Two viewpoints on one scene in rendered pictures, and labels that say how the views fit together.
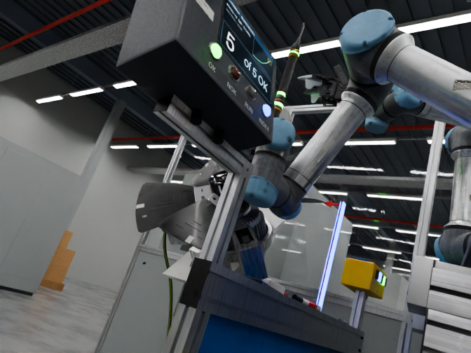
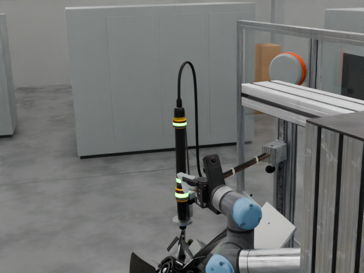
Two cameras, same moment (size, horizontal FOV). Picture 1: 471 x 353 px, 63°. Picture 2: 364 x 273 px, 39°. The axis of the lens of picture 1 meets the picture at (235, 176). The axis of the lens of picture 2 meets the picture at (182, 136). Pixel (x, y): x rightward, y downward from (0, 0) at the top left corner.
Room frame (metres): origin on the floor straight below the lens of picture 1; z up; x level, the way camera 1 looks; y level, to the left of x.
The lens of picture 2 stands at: (-0.01, -1.02, 2.21)
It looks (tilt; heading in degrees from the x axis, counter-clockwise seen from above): 16 degrees down; 35
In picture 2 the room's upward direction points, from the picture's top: 2 degrees counter-clockwise
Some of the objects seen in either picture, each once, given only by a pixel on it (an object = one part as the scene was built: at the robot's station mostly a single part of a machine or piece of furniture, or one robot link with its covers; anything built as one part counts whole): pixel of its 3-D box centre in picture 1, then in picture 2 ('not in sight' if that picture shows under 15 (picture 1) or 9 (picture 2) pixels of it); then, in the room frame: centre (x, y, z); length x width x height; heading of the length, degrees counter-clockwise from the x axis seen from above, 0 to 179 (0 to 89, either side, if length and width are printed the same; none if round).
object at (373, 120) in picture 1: (380, 113); (238, 246); (1.12, -0.40, 1.54); 0.11 x 0.08 x 0.11; 11
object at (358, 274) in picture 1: (364, 280); not in sight; (1.32, -0.53, 1.02); 0.16 x 0.10 x 0.11; 140
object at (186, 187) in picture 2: (309, 82); (185, 183); (1.23, -0.15, 1.64); 0.09 x 0.03 x 0.06; 82
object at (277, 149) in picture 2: not in sight; (274, 151); (1.95, -0.12, 1.54); 0.10 x 0.07 x 0.08; 175
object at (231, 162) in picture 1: (209, 142); not in sight; (0.61, 0.06, 1.04); 0.24 x 0.03 x 0.03; 140
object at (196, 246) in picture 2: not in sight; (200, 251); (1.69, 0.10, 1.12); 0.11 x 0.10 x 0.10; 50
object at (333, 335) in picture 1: (303, 322); not in sight; (1.02, -0.28, 0.82); 0.90 x 0.04 x 0.08; 140
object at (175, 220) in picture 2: not in sight; (183, 207); (1.33, -0.07, 1.50); 0.09 x 0.07 x 0.10; 175
